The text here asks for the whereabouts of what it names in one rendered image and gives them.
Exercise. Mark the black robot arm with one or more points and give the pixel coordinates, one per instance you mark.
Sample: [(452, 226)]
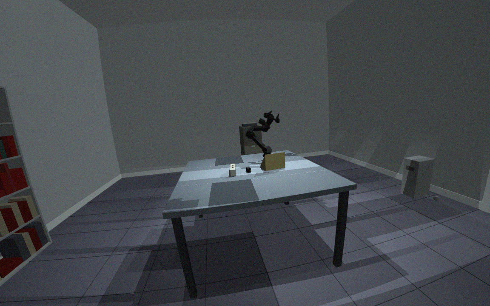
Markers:
[(250, 134)]

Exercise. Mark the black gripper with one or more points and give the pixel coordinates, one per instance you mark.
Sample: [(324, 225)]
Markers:
[(270, 120)]

